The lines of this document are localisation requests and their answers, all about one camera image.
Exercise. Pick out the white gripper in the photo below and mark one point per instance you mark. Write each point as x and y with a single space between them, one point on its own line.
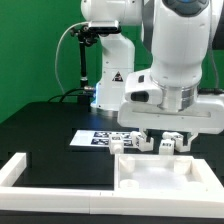
206 115

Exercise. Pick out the white square tabletop part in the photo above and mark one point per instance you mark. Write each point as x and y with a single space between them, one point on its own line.
163 173

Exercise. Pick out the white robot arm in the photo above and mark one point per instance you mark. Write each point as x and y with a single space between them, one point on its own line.
152 53

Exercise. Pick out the paper sheet with AprilTags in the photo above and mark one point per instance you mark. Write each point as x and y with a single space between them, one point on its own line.
98 138

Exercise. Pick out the white U-shaped obstacle fence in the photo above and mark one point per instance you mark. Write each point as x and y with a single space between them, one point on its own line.
186 203

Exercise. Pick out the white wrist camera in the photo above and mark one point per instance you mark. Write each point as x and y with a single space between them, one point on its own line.
140 87

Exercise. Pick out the black camera on stand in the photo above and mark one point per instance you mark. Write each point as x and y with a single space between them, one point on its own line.
87 36

